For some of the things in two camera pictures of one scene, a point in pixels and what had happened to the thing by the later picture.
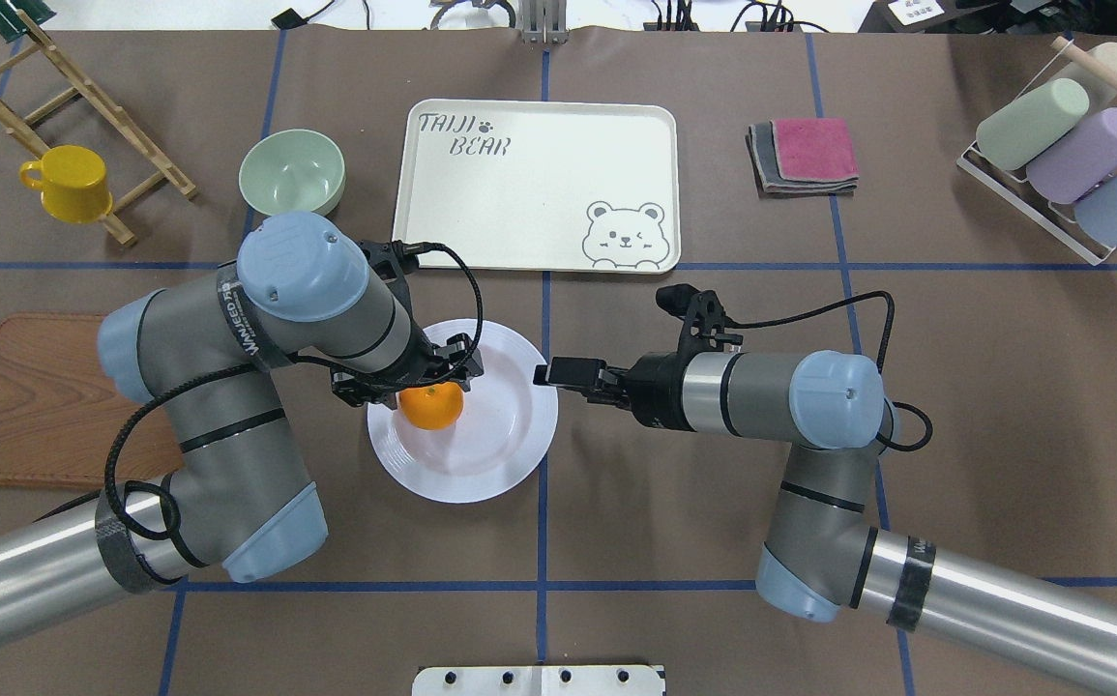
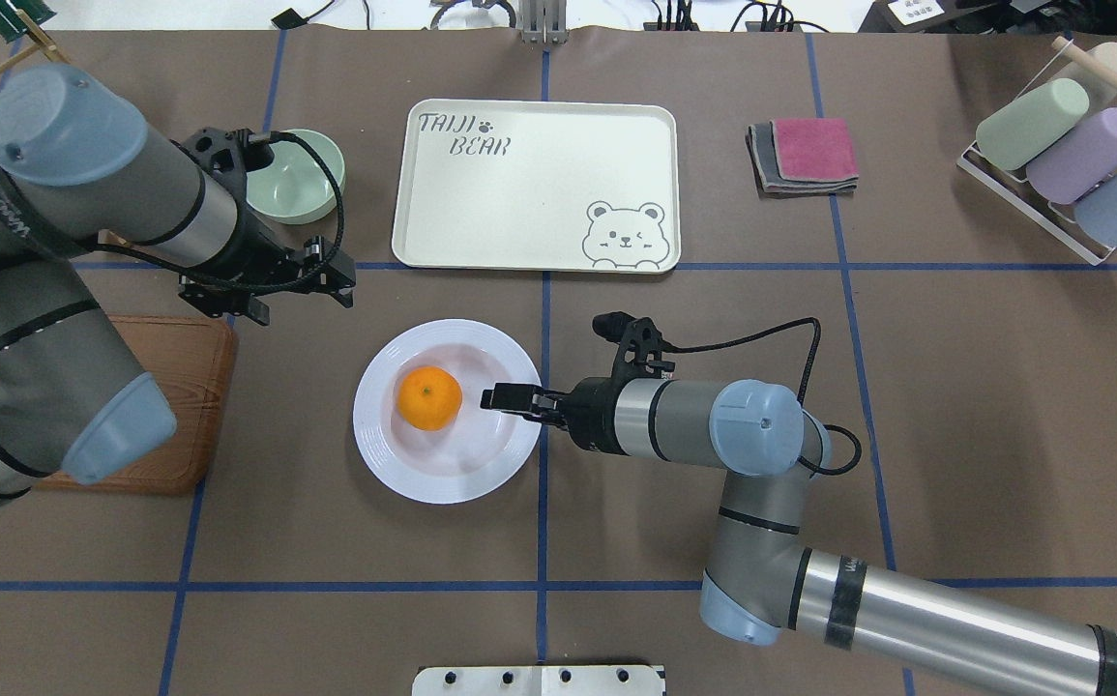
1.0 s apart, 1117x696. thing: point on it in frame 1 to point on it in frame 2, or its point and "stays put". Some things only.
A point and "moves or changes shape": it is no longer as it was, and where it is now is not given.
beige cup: (1115, 56) stays put
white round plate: (504, 435) moves or changes shape
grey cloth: (770, 184) stays put
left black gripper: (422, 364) to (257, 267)
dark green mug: (5, 18) stays put
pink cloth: (814, 149) stays put
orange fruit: (432, 407) stays put
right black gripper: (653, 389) to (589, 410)
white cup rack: (1059, 219) stays put
